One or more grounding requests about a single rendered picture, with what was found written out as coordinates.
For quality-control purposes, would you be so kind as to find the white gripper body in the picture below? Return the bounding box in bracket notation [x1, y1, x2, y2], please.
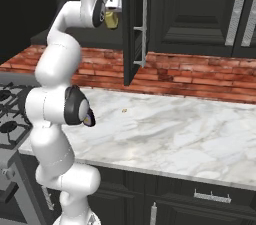
[107, 0, 123, 12]

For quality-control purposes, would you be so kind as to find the open black cabinet door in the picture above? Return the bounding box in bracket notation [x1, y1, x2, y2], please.
[121, 0, 150, 87]

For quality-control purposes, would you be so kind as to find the black base cabinet door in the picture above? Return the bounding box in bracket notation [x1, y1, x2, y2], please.
[19, 154, 64, 225]
[87, 165, 148, 225]

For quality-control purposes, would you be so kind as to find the olive yellow condiment shaker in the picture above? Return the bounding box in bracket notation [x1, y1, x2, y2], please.
[105, 10, 120, 31]

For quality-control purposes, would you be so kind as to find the grey stove with black grates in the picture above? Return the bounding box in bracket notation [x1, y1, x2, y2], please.
[0, 71, 44, 225]

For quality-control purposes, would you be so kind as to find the grey stove knob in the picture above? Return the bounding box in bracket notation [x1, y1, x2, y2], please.
[0, 166, 17, 181]

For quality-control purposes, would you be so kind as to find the black drawer front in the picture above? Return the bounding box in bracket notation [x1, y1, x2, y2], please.
[143, 180, 256, 223]

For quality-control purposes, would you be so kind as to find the silver handle of open door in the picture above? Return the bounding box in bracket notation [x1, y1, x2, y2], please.
[132, 0, 150, 69]

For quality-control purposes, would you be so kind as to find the open black wall cabinet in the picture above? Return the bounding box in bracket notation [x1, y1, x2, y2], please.
[13, 0, 125, 50]

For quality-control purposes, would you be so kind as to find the black wall cabinet door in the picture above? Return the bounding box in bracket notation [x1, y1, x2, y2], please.
[147, 0, 240, 57]
[232, 0, 256, 59]

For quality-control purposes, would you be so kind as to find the long silver cabinet door handle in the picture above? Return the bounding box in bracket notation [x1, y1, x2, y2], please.
[224, 0, 251, 47]
[240, 0, 256, 48]

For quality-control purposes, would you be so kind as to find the silver base cabinet handle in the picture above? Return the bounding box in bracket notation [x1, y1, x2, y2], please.
[41, 185, 55, 212]
[149, 201, 158, 225]

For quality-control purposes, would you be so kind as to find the silver drawer handle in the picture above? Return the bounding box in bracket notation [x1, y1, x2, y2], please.
[193, 188, 232, 204]

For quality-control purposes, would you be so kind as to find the black oven door handle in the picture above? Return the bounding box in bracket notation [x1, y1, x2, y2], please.
[0, 182, 20, 204]

